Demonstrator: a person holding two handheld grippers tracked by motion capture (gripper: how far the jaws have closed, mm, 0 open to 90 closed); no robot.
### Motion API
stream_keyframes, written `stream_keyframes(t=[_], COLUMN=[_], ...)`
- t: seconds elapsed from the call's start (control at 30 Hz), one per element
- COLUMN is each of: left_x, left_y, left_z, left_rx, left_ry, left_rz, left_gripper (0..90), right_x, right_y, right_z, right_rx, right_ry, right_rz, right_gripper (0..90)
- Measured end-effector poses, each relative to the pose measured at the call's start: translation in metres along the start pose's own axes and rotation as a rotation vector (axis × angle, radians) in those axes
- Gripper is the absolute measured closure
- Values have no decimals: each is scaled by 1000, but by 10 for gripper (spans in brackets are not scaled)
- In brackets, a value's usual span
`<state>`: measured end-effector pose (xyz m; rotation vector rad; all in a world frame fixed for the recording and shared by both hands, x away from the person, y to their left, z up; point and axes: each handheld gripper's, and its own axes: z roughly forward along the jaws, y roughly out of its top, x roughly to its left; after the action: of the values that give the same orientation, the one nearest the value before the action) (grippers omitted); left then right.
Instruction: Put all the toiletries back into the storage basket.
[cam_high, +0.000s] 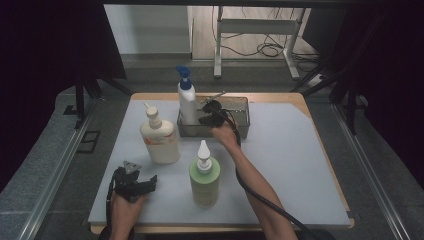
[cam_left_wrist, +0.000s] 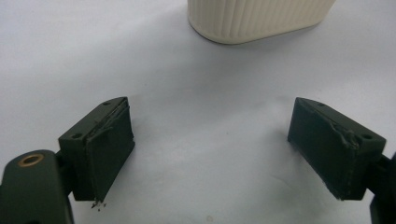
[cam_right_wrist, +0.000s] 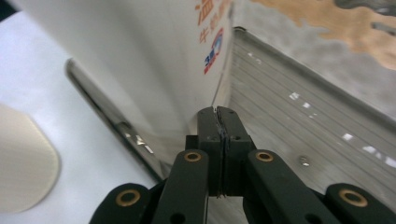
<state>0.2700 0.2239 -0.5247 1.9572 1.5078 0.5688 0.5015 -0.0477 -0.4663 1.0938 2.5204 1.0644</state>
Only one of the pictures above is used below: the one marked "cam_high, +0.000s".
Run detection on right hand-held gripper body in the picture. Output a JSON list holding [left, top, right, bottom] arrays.
[[199, 91, 233, 128]]

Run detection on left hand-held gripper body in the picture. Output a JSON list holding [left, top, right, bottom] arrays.
[[113, 160, 148, 203]]

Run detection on grey mesh basket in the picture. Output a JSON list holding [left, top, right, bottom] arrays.
[[176, 95, 251, 140]]

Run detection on white bottle blue pump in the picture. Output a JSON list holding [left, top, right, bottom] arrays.
[[175, 65, 198, 126]]

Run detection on cream pump bottle orange label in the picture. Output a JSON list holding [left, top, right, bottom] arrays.
[[139, 102, 181, 165]]

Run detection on green ribbed pump bottle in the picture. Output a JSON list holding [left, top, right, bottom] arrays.
[[188, 139, 222, 209]]

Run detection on person's right hand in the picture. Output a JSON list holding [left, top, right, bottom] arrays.
[[210, 121, 242, 153]]

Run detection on person's left hand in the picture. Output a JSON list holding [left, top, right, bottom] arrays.
[[109, 193, 147, 231]]

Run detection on light grey table mat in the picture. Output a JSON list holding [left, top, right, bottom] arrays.
[[88, 99, 353, 228]]

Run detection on black metal stand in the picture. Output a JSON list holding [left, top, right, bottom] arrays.
[[63, 68, 134, 130], [289, 49, 368, 136]]

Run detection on white power strip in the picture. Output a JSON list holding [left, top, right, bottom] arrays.
[[307, 74, 326, 88]]

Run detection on dark curtain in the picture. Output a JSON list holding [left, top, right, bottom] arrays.
[[0, 0, 127, 193], [301, 0, 424, 191]]

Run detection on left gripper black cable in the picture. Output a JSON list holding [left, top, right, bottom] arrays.
[[105, 171, 118, 236]]

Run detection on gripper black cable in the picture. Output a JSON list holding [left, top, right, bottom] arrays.
[[105, 171, 118, 236], [223, 111, 324, 240]]

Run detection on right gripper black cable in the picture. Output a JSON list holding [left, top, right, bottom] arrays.
[[223, 111, 324, 240]]

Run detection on aluminium rail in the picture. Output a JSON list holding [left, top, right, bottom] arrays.
[[18, 99, 98, 240], [331, 103, 412, 240]]

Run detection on black floor cables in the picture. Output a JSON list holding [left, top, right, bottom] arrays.
[[219, 6, 321, 73]]

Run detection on white desk frame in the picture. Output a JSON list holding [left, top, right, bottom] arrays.
[[213, 5, 306, 81]]

